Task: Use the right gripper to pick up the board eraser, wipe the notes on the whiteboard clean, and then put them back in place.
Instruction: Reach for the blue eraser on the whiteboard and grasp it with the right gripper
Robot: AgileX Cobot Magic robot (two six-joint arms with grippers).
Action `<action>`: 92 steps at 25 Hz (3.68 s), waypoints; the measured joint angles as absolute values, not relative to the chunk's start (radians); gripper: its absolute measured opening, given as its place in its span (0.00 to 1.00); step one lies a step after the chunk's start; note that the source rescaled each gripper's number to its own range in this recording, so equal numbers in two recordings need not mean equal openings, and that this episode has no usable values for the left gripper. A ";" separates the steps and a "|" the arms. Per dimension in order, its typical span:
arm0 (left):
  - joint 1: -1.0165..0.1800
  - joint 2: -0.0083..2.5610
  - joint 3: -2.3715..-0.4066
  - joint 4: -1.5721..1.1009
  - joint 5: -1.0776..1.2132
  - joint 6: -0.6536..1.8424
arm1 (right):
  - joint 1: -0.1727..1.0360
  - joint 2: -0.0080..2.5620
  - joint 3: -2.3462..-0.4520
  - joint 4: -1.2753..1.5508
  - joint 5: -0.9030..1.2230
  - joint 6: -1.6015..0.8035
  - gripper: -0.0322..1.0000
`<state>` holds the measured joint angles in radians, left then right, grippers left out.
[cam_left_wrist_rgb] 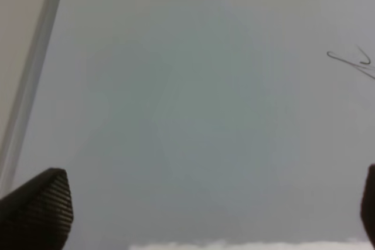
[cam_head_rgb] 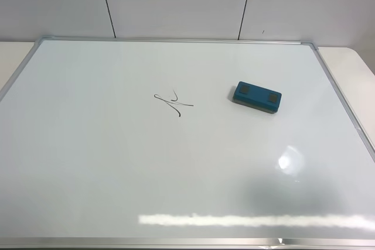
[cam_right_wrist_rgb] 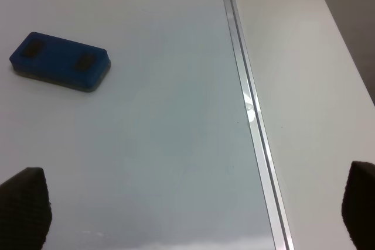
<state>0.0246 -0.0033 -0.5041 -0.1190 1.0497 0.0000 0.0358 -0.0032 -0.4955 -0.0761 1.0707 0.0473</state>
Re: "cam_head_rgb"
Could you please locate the blue board eraser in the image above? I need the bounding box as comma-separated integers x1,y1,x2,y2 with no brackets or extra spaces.
230,81,282,114

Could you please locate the white aluminium-framed whiteboard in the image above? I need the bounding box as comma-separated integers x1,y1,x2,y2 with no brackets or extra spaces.
1,37,374,249

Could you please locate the black marker scribble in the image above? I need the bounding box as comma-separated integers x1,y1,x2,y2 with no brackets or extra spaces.
154,90,193,118

